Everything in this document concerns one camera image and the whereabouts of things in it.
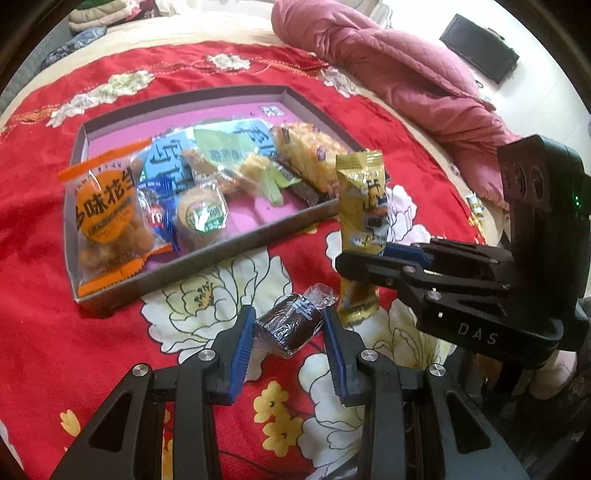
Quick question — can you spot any clear fried pastry packet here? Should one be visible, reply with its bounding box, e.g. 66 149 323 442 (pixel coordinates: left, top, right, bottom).
270 121 352 195

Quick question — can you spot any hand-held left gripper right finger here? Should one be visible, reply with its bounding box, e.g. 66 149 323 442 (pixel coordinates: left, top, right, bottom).
322 307 532 480

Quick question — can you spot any blue floral cloth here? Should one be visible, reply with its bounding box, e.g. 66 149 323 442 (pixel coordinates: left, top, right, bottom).
41 27 109 70

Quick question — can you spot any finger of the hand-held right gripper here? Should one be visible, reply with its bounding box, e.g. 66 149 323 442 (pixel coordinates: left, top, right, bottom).
333 251 513 305
382 237 513 280

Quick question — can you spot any grey quilted cushion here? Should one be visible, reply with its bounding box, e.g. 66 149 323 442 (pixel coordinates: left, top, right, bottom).
0 18 75 107

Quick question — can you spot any pale green label snack packet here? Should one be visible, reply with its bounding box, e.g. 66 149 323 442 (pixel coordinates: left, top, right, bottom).
193 126 284 208

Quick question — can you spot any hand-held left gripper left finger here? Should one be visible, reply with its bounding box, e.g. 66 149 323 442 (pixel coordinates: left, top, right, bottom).
48 305 257 480

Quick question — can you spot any black box on floor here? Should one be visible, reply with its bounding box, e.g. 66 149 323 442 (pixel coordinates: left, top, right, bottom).
438 14 520 85

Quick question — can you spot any stack of folded clothes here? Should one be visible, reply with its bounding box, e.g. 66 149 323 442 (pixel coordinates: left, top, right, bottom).
69 0 160 31

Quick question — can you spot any dark cake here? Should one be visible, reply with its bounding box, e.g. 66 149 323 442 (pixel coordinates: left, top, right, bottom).
253 284 334 360

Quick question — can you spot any orange peanut packet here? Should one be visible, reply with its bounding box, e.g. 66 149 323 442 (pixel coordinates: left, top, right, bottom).
56 141 183 298

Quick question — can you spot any red floral blanket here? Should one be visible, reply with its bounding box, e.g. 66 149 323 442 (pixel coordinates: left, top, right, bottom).
0 41 490 480

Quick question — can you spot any pink slipper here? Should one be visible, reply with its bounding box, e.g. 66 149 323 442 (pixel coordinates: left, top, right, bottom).
529 348 578 400

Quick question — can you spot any dark chocolate bar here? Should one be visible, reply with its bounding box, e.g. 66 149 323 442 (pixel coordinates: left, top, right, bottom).
272 159 333 206

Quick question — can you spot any round cracker packet green label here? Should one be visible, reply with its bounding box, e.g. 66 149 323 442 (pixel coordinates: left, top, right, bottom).
174 182 232 252

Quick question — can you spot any cardboard box with pink bottom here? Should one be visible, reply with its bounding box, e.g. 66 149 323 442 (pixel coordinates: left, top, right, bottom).
65 84 391 305

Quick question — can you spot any pink quilt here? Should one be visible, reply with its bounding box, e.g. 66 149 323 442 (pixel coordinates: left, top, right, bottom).
270 0 522 208

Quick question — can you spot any small yellow snack packet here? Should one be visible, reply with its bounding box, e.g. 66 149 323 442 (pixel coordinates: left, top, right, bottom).
466 194 485 227

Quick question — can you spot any blue cookie packet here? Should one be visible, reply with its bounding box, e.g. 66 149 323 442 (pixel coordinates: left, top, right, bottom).
136 178 183 252

